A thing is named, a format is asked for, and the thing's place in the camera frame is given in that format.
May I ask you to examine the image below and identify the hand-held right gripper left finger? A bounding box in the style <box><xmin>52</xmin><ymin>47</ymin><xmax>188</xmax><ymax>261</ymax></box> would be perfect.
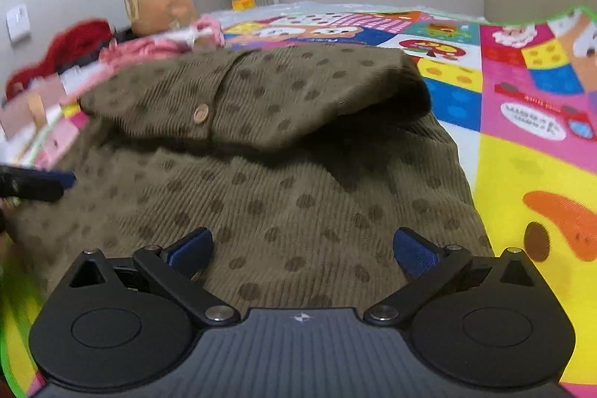
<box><xmin>70</xmin><ymin>227</ymin><xmax>241</xmax><ymax>329</ymax></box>

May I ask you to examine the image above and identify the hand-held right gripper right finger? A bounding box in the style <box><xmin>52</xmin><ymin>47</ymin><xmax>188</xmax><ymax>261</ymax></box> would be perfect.
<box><xmin>364</xmin><ymin>228</ymin><xmax>535</xmax><ymax>326</ymax></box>

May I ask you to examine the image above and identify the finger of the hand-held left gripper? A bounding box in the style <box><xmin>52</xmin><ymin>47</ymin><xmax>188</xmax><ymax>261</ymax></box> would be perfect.
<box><xmin>0</xmin><ymin>165</ymin><xmax>78</xmax><ymax>204</ymax></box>

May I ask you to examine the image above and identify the olive polka dot corduroy dress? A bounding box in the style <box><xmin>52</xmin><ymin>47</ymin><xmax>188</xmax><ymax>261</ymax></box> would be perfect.
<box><xmin>7</xmin><ymin>43</ymin><xmax>495</xmax><ymax>310</ymax></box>

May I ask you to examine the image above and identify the pink cardboard box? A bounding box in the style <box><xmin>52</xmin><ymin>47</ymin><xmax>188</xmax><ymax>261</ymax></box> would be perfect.
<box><xmin>0</xmin><ymin>74</ymin><xmax>89</xmax><ymax>168</ymax></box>

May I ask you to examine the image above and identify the red knitted garment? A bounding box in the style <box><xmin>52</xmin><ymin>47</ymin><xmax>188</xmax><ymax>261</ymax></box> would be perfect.
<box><xmin>4</xmin><ymin>19</ymin><xmax>113</xmax><ymax>100</ymax></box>

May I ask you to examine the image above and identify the colourful cartoon play mat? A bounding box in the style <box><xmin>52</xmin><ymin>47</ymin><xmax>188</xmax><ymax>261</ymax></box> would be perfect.
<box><xmin>0</xmin><ymin>4</ymin><xmax>597</xmax><ymax>398</ymax></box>

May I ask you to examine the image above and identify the brown paper bag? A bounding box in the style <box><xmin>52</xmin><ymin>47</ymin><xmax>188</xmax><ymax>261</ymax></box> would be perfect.
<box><xmin>122</xmin><ymin>0</ymin><xmax>199</xmax><ymax>36</ymax></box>

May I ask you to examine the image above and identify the white and pink garment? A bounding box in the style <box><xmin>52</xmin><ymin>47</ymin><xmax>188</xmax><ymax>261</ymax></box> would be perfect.
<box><xmin>159</xmin><ymin>15</ymin><xmax>225</xmax><ymax>50</ymax></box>

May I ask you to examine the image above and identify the white wall switch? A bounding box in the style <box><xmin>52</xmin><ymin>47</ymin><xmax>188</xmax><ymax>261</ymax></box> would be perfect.
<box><xmin>6</xmin><ymin>3</ymin><xmax>31</xmax><ymax>43</ymax></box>

